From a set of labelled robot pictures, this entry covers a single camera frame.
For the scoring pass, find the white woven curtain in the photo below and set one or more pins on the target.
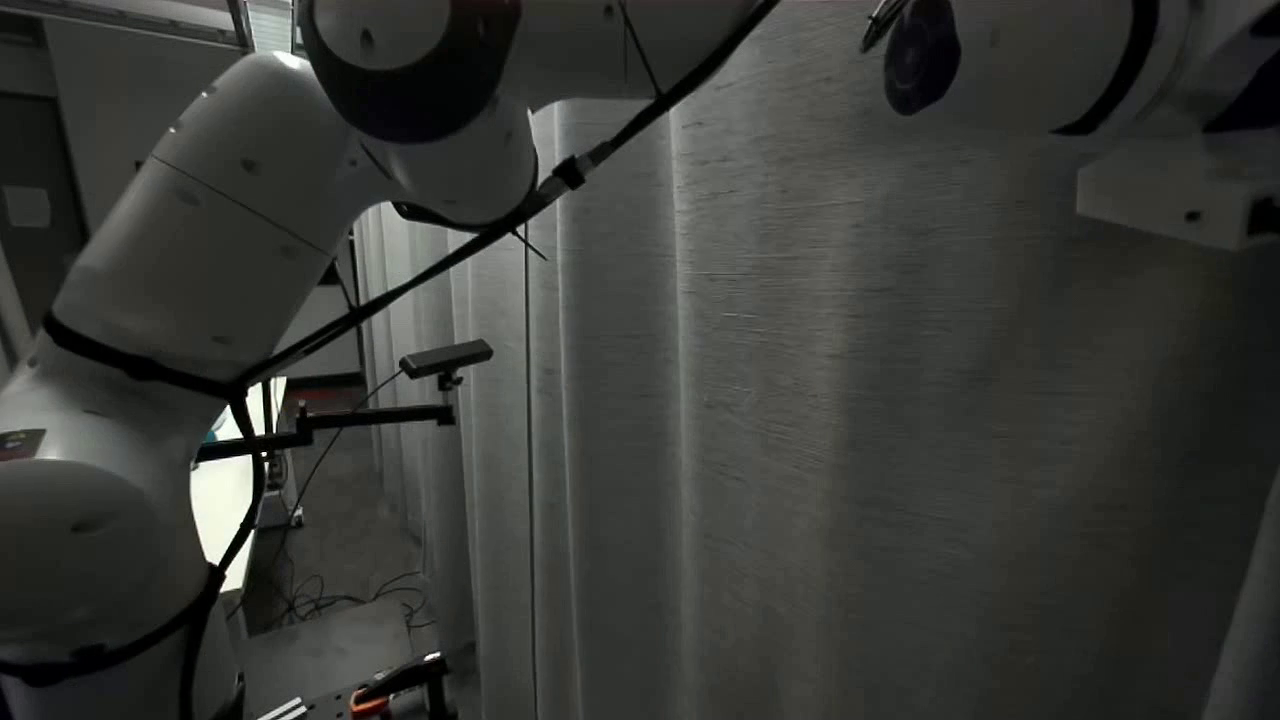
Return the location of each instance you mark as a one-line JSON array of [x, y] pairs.
[[864, 466]]

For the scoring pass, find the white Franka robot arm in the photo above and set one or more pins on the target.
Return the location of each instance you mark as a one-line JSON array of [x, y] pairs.
[[203, 253]]

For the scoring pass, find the black orange clamp tool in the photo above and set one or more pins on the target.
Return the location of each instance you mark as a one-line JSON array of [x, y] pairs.
[[403, 685]]

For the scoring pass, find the white workbench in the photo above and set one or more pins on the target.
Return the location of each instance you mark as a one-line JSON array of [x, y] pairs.
[[220, 505]]

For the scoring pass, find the white paper sign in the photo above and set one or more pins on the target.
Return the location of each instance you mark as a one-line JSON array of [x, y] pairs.
[[24, 206]]

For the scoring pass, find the black camera bar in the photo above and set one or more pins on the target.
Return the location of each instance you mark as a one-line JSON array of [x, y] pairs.
[[447, 356]]

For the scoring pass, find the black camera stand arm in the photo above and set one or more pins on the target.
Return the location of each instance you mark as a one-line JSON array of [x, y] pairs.
[[375, 418]]

